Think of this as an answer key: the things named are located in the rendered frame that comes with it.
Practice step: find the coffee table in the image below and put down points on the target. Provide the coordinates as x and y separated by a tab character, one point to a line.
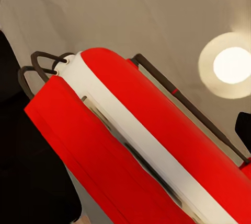
203	47

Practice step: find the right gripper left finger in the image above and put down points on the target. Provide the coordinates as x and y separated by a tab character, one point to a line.
12	130

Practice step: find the radio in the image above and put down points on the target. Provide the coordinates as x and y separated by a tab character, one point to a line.
140	158

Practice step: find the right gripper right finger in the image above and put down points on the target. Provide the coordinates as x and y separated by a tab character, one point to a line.
243	128

